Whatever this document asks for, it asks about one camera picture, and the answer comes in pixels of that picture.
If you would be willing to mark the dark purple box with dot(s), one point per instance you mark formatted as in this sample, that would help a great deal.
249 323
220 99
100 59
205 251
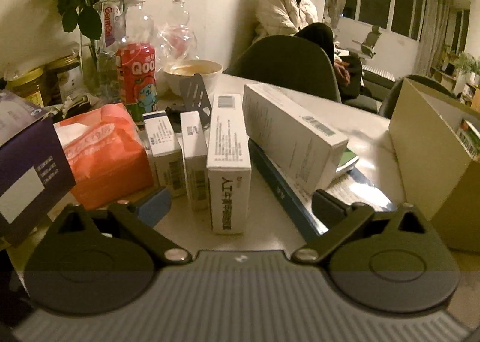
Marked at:
35 174

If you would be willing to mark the small white box blue stripe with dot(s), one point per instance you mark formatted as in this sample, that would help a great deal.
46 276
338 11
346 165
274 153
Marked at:
166 151

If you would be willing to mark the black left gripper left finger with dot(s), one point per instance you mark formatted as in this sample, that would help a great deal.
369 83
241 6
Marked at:
92 262

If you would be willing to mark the red Qoo drink bottle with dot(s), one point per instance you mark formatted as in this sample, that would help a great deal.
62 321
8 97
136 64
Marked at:
136 61

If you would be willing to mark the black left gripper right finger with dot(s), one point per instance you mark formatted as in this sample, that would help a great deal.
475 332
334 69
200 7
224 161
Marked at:
387 261

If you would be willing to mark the empty clear plastic bottle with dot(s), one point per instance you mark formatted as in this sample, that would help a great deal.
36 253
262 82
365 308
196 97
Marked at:
176 40

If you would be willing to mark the black perforated phone stand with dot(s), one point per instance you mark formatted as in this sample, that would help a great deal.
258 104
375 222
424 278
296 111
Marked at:
195 97

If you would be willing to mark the dark office chair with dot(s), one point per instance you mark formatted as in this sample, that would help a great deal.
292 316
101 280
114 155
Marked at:
290 62

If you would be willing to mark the dark striped medicine box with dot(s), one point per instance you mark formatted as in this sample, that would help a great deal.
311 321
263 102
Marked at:
469 137

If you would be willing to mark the white long medicine box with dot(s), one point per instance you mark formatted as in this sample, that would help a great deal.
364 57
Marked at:
305 148

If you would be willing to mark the orange tissue pack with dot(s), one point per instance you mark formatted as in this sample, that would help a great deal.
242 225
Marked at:
106 155

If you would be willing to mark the blue flat box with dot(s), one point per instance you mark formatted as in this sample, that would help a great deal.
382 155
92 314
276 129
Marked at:
350 187

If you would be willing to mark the white paper bowl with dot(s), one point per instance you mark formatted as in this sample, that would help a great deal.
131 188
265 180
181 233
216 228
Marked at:
175 71

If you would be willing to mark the seated person white jacket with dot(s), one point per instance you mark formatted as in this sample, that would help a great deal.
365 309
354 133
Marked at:
299 18

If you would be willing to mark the gold lid jar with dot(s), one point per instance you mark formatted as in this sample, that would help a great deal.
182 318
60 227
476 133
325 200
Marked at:
30 87
64 78

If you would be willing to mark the clear bottle pink label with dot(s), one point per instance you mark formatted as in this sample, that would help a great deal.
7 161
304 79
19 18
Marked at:
109 11

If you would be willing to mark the white tall medicine box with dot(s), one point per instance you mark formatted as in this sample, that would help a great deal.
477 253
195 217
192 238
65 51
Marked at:
228 164

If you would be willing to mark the green white flat box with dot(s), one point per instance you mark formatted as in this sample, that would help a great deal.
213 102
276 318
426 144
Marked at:
347 162

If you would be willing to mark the beige cardboard storage box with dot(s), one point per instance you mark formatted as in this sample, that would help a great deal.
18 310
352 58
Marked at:
438 174

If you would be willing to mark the small white medicine box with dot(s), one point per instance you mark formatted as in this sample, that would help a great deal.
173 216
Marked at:
195 152

